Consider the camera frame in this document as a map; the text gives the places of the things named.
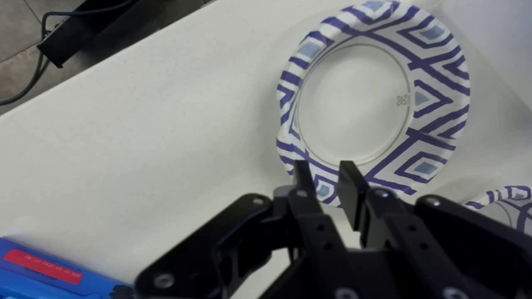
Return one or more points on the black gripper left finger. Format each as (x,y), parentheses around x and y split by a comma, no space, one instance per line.
(323,248)

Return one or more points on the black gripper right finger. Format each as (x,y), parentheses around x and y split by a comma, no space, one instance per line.
(393,238)

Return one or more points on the blue patterned paper bowl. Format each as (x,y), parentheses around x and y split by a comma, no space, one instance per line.
(381,83)

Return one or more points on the blue snack bar box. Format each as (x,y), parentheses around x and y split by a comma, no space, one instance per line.
(27,273)

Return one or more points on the black power strip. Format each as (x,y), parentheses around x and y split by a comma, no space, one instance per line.
(67,32)

